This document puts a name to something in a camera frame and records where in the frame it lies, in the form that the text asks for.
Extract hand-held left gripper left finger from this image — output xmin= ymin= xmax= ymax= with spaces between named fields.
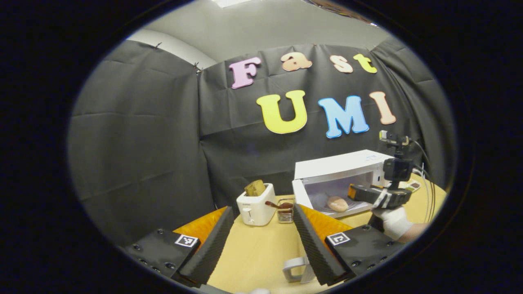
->
xmin=123 ymin=206 xmax=235 ymax=286

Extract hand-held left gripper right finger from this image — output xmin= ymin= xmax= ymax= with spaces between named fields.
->
xmin=293 ymin=204 xmax=409 ymax=286

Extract pink sugared donut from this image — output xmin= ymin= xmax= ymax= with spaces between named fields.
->
xmin=327 ymin=196 xmax=349 ymax=212

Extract white microwave oven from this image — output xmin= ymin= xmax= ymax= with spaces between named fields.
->
xmin=283 ymin=149 xmax=395 ymax=284

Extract metal rack holder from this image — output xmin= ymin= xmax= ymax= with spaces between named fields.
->
xmin=277 ymin=198 xmax=295 ymax=224

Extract white toaster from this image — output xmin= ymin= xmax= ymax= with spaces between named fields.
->
xmin=236 ymin=183 xmax=277 ymax=226

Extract black backdrop cloth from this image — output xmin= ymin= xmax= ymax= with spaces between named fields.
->
xmin=67 ymin=39 xmax=456 ymax=245

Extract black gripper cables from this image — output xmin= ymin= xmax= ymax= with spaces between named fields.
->
xmin=410 ymin=140 xmax=436 ymax=223

